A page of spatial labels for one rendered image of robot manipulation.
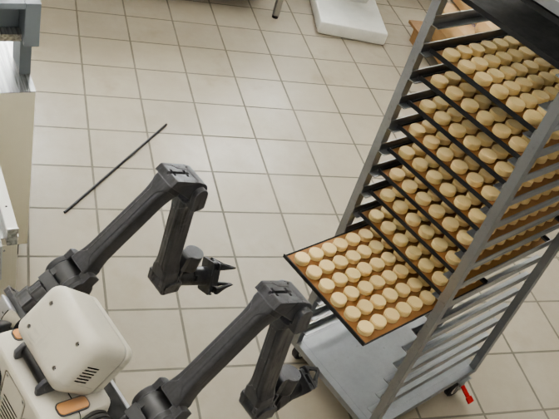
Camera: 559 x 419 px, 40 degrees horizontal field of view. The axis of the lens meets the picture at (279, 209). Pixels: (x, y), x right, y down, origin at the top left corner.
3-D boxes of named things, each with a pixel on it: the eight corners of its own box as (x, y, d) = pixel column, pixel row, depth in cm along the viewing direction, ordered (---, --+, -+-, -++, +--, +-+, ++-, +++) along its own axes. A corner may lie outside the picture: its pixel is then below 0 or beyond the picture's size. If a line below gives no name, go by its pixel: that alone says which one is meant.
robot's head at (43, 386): (27, 415, 169) (36, 386, 163) (4, 373, 175) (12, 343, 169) (58, 405, 174) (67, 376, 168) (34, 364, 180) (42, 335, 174)
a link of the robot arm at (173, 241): (170, 166, 196) (194, 194, 191) (189, 161, 199) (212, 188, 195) (142, 276, 224) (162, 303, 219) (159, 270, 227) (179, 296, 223)
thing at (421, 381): (372, 414, 280) (374, 409, 278) (367, 407, 281) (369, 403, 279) (481, 350, 317) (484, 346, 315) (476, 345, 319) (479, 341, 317)
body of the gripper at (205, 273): (219, 263, 229) (198, 263, 225) (213, 295, 231) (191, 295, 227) (208, 256, 234) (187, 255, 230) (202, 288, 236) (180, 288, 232)
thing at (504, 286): (417, 336, 251) (420, 330, 249) (411, 330, 252) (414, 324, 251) (531, 276, 289) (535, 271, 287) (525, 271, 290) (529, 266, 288)
